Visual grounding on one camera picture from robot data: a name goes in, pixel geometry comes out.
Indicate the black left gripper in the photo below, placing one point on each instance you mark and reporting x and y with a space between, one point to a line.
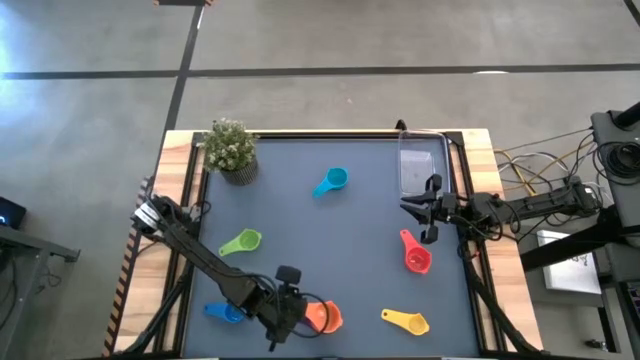
281 312

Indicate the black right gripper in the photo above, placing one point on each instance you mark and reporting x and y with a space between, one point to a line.
436 216

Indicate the orange measuring cup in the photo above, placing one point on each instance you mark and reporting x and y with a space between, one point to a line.
317 315

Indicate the red measuring cup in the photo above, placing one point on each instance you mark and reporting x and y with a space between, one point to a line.
417 260

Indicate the blue measuring cup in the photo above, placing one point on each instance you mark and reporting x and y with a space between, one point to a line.
227 313

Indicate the green measuring cup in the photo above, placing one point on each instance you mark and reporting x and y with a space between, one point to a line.
250 240

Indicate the teal measuring cup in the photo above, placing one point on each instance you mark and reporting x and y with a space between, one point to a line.
337 178

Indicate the yellow measuring cup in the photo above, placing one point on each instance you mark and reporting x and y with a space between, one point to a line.
417 325

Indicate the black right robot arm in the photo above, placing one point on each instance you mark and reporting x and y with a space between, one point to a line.
530 202

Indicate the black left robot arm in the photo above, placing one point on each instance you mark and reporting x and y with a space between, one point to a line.
200 247

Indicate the clear plastic container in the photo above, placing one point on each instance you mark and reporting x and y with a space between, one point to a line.
415 150

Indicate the grey-blue table mat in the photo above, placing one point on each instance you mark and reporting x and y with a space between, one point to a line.
350 280

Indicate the small black knob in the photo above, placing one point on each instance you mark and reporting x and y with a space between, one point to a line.
400 124

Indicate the black crossbar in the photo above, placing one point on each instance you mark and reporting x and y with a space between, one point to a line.
565 250

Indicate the white board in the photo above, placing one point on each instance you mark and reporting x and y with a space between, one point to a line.
570 272

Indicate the black yellow hazard tape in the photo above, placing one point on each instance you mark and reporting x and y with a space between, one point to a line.
120 300

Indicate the potted plant ribbed grey pot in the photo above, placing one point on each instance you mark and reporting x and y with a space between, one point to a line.
230 147

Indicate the grey metal stand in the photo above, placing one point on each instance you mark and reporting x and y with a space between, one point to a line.
607 130

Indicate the small black floor object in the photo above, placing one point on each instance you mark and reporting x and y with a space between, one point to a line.
595 344

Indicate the black equipment rack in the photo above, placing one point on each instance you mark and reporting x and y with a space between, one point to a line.
625 320

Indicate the black device blue light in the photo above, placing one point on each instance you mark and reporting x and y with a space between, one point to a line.
12 212

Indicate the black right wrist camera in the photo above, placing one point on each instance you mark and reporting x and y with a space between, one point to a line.
448 201

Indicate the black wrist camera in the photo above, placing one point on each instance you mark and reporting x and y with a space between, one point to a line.
288 274
448 201

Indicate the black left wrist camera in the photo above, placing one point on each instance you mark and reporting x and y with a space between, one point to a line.
288 274

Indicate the black aluminium frame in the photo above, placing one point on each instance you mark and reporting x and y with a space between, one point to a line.
325 135

